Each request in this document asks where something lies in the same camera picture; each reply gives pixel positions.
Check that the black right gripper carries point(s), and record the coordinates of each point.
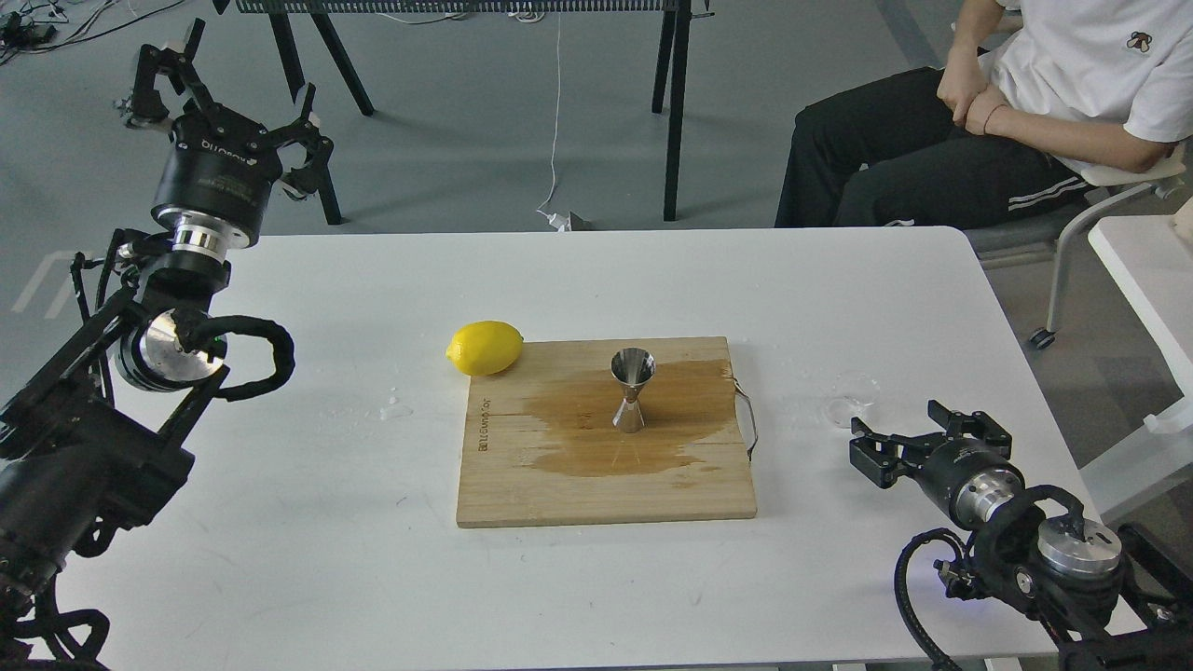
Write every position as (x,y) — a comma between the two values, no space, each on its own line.
(967,478)

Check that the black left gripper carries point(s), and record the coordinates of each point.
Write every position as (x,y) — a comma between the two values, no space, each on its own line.
(214,186)

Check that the small clear glass cup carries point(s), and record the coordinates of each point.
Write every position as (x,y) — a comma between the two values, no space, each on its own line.
(852,395)

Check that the steel double jigger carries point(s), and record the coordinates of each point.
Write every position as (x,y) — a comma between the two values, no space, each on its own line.
(633,369)

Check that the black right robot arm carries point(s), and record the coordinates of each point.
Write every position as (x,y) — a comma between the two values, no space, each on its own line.
(1110,599)

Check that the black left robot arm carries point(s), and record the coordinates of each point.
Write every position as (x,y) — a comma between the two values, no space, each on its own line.
(93,443)

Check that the grey office chair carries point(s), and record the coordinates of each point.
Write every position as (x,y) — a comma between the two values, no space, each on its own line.
(1047,238)

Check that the white side table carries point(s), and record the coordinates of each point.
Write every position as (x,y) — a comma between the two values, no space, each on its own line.
(1149,257)

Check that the yellow lemon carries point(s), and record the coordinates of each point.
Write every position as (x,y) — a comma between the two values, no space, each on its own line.
(481,349)

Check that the seated person white shirt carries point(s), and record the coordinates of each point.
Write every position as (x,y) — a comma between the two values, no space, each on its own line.
(1031,94)

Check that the wooden cutting board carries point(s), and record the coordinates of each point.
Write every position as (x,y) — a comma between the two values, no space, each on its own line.
(540,448)

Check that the black metal frame table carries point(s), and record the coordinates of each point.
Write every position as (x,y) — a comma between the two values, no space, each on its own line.
(509,97)

